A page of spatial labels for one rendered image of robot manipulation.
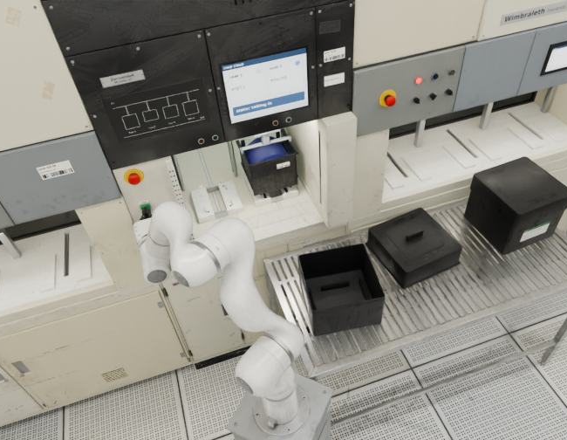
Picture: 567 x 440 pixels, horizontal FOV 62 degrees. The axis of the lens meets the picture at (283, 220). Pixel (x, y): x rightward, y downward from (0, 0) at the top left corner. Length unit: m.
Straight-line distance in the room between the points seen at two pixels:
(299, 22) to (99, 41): 0.59
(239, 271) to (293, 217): 0.94
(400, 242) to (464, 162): 0.62
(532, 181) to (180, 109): 1.47
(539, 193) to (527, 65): 0.51
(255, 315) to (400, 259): 0.88
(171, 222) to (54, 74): 0.58
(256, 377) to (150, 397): 1.46
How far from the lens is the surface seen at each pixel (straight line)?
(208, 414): 2.61
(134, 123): 1.60
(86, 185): 1.72
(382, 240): 2.04
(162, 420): 2.66
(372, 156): 1.97
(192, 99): 1.58
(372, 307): 1.79
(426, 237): 2.08
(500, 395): 2.73
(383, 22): 1.71
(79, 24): 1.47
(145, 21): 1.47
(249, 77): 1.59
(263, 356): 1.34
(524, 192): 2.16
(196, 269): 1.12
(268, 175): 2.09
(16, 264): 2.38
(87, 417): 2.82
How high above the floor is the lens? 2.35
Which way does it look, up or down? 45 degrees down
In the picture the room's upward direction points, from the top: 6 degrees counter-clockwise
